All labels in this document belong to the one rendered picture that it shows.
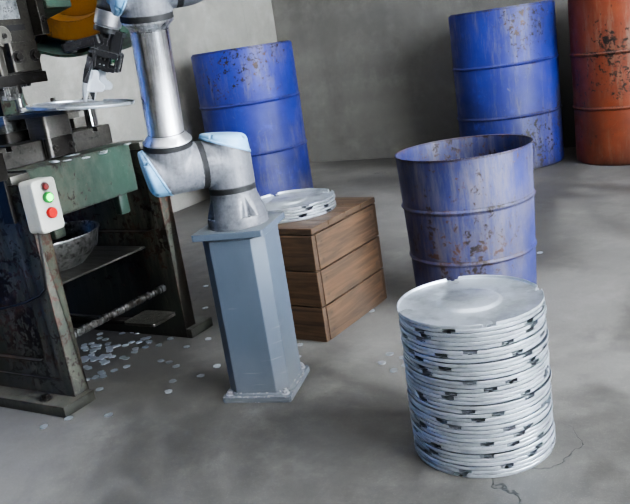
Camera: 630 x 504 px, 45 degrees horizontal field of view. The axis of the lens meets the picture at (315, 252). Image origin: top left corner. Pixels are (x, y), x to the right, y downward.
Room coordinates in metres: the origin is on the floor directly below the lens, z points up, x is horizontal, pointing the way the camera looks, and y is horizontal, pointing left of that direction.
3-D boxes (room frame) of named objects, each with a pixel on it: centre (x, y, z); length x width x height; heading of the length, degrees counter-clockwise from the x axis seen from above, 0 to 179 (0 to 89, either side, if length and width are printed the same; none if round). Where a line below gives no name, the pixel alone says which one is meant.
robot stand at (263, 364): (1.88, 0.18, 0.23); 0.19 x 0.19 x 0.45; 73
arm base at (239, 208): (1.88, 0.18, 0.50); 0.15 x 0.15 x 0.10
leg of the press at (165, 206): (2.62, 0.79, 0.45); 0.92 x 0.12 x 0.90; 58
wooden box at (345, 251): (2.39, 0.06, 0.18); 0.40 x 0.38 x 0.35; 55
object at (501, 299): (1.45, -0.29, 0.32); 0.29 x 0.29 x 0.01
